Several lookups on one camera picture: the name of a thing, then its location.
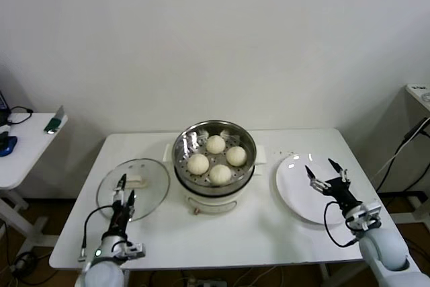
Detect white hanging cable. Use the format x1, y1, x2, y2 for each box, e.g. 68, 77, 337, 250
371, 120, 430, 180

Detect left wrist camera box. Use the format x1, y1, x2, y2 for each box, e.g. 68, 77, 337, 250
121, 241, 148, 261

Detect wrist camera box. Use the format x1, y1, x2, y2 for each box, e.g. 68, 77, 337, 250
345, 198, 383, 233
121, 241, 148, 261

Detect white desk with label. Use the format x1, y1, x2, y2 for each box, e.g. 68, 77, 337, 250
391, 83, 430, 224

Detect white side table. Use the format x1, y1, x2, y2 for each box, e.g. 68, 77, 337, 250
0, 112, 70, 254

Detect black floor cable bundle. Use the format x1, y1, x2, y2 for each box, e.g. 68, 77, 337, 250
9, 249, 38, 276

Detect white steamed baozi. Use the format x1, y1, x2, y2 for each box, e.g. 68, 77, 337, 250
208, 164, 232, 186
187, 153, 210, 175
225, 145, 248, 167
205, 134, 226, 155

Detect black looped cable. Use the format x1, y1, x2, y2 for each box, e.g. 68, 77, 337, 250
5, 105, 34, 126

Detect round glass pot lid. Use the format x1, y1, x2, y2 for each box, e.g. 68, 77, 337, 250
95, 157, 171, 223

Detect black cable with adapter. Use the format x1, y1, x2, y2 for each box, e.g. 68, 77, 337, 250
373, 117, 428, 194

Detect blue handheld device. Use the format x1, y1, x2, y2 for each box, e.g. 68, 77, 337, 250
0, 134, 18, 158

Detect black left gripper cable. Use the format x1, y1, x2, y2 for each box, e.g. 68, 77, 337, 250
77, 204, 117, 263

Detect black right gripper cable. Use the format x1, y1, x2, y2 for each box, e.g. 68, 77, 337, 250
323, 200, 362, 248

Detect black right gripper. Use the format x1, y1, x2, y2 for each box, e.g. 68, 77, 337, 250
304, 157, 362, 212

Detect white electric cooker pot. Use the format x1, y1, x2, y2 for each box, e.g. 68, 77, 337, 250
163, 144, 268, 216

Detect round white plate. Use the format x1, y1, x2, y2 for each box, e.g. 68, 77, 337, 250
274, 153, 357, 226

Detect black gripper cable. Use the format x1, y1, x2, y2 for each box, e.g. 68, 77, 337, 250
323, 200, 362, 248
77, 204, 117, 263

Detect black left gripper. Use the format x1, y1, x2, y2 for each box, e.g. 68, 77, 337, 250
110, 173, 137, 236

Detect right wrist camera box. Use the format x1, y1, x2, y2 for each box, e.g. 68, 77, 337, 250
345, 198, 383, 233

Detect floor power strip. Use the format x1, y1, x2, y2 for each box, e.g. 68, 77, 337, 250
186, 278, 226, 287

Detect dark screen device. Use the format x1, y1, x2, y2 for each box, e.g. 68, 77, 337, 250
0, 90, 10, 126

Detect perforated steel steamer basket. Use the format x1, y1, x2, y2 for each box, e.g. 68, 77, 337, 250
172, 119, 258, 197

